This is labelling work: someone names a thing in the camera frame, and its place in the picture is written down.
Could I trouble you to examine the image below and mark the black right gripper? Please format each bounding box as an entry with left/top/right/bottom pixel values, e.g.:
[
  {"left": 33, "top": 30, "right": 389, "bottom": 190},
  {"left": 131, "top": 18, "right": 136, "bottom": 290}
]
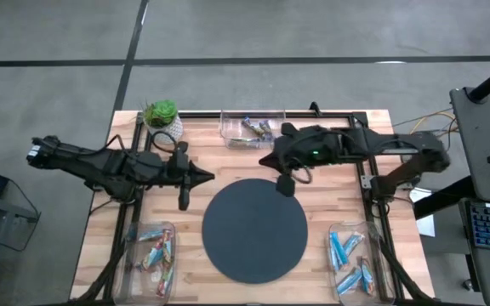
[{"left": 259, "top": 122, "right": 350, "bottom": 198}]

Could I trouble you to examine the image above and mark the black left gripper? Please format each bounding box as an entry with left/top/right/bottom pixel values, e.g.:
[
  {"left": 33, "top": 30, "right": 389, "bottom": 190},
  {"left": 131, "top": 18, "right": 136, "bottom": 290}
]
[{"left": 157, "top": 141, "right": 215, "bottom": 212}]

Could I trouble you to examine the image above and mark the teal granola bar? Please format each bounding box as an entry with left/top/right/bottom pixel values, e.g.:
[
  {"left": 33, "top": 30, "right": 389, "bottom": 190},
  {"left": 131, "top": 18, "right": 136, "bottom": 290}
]
[{"left": 137, "top": 229, "right": 164, "bottom": 242}]

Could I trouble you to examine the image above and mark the blue granola bar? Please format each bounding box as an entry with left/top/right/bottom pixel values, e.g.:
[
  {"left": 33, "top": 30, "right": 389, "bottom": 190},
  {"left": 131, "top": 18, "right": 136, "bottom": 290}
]
[
  {"left": 328, "top": 237, "right": 340, "bottom": 274},
  {"left": 136, "top": 252, "right": 161, "bottom": 273},
  {"left": 336, "top": 267, "right": 363, "bottom": 297},
  {"left": 341, "top": 232, "right": 366, "bottom": 256},
  {"left": 162, "top": 229, "right": 174, "bottom": 264}
]

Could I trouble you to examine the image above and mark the red and green granola bar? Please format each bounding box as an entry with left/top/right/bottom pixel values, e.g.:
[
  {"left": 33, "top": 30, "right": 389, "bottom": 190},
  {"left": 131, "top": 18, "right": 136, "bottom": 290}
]
[{"left": 155, "top": 262, "right": 174, "bottom": 298}]

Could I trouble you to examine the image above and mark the clear plastic bin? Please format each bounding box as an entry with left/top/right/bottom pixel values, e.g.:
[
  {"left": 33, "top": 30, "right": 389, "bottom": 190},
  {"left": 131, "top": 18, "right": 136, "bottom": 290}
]
[
  {"left": 112, "top": 220, "right": 177, "bottom": 306},
  {"left": 328, "top": 220, "right": 397, "bottom": 306},
  {"left": 219, "top": 108, "right": 288, "bottom": 150}
]

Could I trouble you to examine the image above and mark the succulent in white patterned pot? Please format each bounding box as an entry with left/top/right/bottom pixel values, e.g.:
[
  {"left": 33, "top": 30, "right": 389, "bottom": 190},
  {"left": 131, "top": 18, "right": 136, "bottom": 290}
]
[{"left": 141, "top": 99, "right": 185, "bottom": 145}]

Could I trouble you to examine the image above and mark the dark round plate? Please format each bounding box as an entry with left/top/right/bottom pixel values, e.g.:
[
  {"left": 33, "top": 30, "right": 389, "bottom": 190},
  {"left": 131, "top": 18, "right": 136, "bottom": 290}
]
[{"left": 201, "top": 178, "right": 309, "bottom": 285}]

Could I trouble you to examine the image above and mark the white paper sheet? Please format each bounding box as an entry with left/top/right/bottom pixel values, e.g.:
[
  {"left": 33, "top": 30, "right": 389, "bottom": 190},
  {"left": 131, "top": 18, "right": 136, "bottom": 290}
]
[
  {"left": 408, "top": 186, "right": 432, "bottom": 204},
  {"left": 414, "top": 214, "right": 436, "bottom": 238}
]

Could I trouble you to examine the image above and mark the dark grey workstation desk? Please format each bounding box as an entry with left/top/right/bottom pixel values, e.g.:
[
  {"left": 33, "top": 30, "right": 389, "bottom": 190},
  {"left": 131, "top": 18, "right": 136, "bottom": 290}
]
[{"left": 448, "top": 87, "right": 490, "bottom": 306}]

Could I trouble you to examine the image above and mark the black looped gripper cable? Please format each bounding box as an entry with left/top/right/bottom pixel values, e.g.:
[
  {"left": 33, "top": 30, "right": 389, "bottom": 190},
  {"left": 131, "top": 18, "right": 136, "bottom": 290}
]
[
  {"left": 151, "top": 130, "right": 183, "bottom": 155},
  {"left": 289, "top": 163, "right": 313, "bottom": 185}
]

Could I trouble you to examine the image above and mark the yellow cable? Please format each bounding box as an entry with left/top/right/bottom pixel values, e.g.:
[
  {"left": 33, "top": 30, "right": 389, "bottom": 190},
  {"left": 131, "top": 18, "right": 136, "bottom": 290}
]
[{"left": 410, "top": 109, "right": 457, "bottom": 135}]

